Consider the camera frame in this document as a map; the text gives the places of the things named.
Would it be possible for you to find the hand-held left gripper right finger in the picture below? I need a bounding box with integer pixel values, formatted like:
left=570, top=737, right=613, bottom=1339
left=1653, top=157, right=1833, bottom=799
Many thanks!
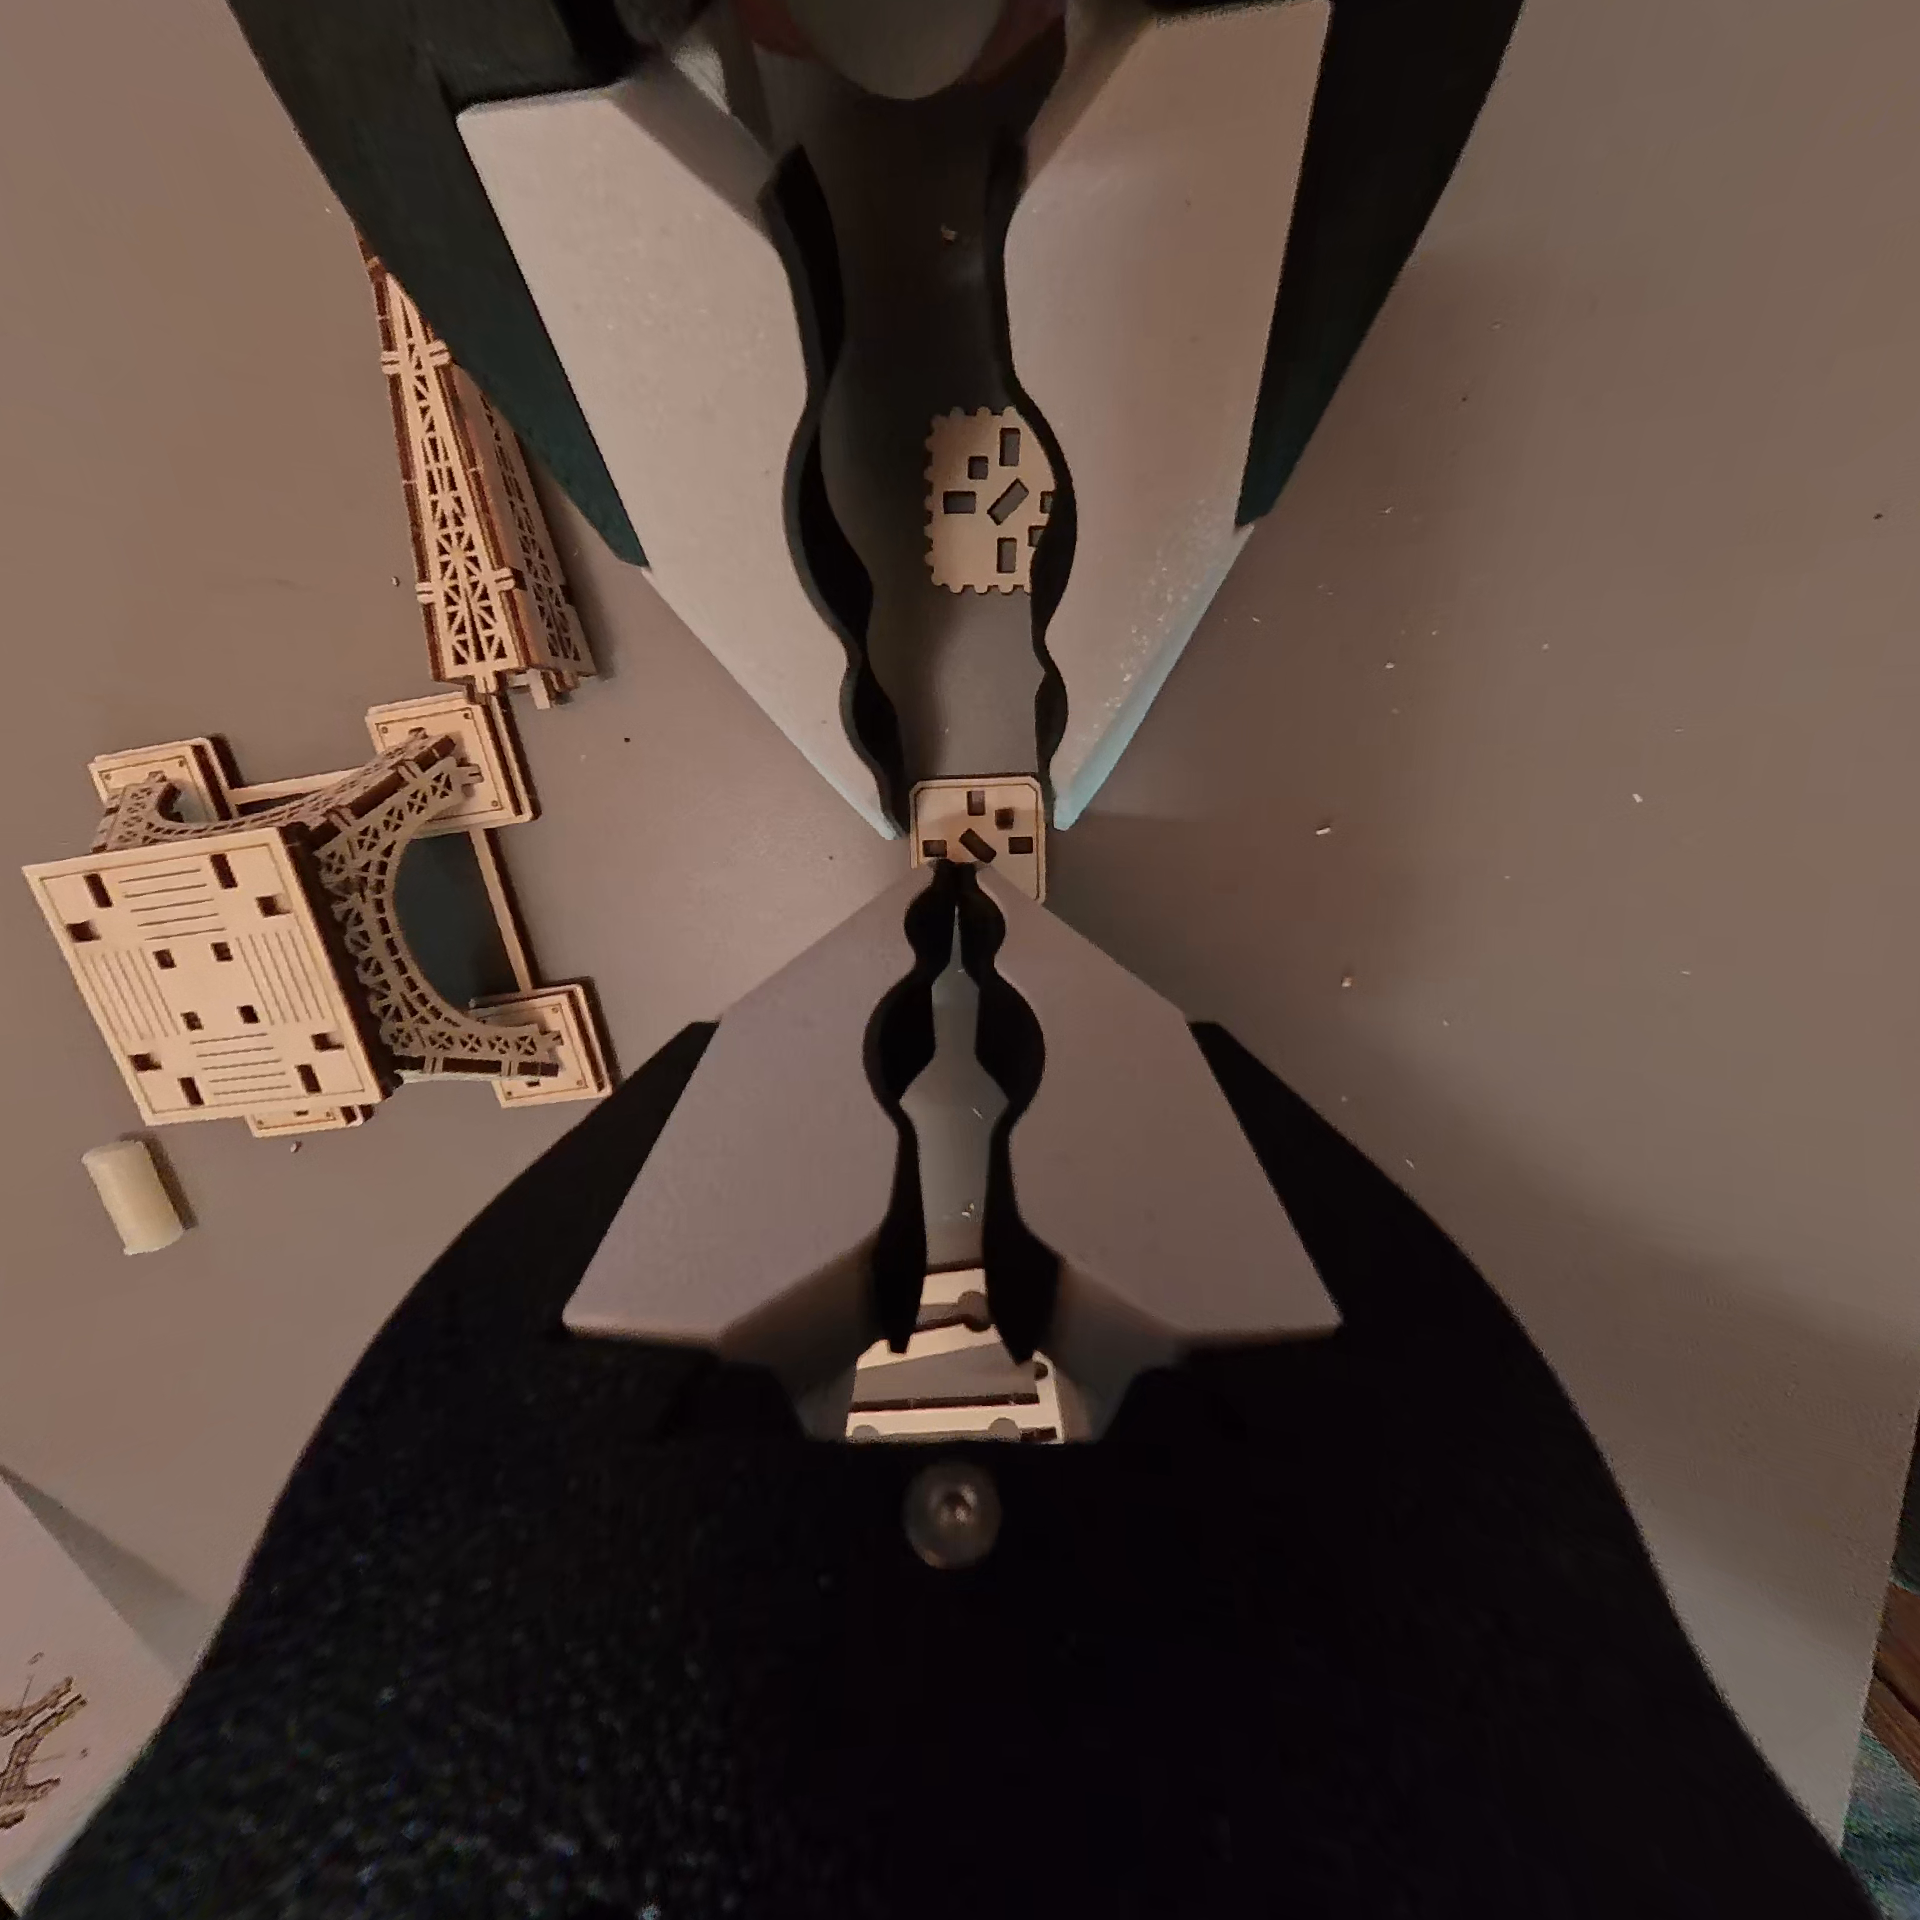
left=957, top=868, right=1346, bottom=1368

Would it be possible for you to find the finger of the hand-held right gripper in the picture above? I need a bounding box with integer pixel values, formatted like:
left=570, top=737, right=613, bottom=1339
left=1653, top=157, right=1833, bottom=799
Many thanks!
left=453, top=30, right=920, bottom=842
left=996, top=0, right=1336, bottom=832

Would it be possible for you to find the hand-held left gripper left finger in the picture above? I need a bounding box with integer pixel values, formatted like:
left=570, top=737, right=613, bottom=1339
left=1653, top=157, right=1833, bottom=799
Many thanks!
left=562, top=868, right=965, bottom=1357

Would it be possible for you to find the wooden tower model spire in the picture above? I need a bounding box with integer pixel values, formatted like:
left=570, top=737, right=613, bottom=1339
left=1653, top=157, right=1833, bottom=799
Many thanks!
left=361, top=247, right=595, bottom=709

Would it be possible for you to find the small toothed wooden square plate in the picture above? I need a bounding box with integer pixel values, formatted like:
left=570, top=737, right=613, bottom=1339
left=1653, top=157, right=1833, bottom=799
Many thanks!
left=919, top=406, right=1059, bottom=598

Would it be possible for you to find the small rounded wooden square plate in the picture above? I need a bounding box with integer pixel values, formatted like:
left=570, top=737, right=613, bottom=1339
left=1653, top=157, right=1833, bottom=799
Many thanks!
left=909, top=775, right=1048, bottom=904

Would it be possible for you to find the grey desk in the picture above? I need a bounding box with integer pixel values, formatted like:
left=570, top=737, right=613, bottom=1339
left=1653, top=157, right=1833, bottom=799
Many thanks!
left=0, top=0, right=1920, bottom=1853

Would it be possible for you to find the laser-cut wooden parts sheet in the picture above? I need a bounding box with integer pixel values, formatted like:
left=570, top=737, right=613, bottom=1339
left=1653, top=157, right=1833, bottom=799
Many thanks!
left=843, top=1268, right=1071, bottom=1447

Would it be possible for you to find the white wax cylinder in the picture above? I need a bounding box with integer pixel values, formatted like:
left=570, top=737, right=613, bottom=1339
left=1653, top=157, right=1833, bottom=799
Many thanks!
left=80, top=1136, right=194, bottom=1261

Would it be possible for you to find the wooden tower model base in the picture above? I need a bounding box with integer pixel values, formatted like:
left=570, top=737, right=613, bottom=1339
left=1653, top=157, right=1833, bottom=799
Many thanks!
left=24, top=693, right=618, bottom=1143

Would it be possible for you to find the paper assembly instruction sheet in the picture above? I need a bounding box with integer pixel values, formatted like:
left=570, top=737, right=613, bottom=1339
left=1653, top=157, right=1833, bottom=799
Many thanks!
left=0, top=1462, right=204, bottom=1920

